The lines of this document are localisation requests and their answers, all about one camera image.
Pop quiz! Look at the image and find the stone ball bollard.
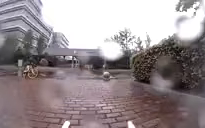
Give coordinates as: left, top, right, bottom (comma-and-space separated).
102, 71, 111, 81

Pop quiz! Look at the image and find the low covered walkway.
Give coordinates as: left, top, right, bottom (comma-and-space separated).
44, 47, 103, 69

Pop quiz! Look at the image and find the tree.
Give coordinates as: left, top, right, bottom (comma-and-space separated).
104, 28, 153, 69

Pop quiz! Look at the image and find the red brick path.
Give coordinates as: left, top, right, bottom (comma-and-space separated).
0, 75, 205, 128

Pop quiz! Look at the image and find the green hedge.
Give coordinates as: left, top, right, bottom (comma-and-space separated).
131, 34, 205, 98

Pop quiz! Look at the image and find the robot's own part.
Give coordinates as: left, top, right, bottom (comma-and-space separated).
127, 120, 137, 128
61, 120, 71, 128

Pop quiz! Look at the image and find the yellow bicycle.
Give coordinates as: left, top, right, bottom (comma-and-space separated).
22, 63, 40, 80

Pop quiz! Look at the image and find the row of trees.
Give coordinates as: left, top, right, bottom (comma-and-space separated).
9, 29, 49, 66

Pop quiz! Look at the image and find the large grey building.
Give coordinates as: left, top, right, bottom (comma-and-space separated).
0, 0, 70, 64

